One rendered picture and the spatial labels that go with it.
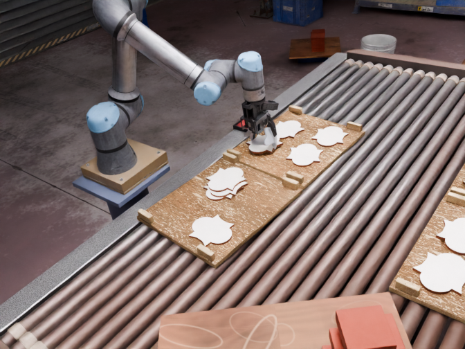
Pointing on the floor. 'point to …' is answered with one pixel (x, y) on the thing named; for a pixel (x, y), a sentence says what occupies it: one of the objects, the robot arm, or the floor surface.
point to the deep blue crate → (297, 11)
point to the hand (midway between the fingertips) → (264, 142)
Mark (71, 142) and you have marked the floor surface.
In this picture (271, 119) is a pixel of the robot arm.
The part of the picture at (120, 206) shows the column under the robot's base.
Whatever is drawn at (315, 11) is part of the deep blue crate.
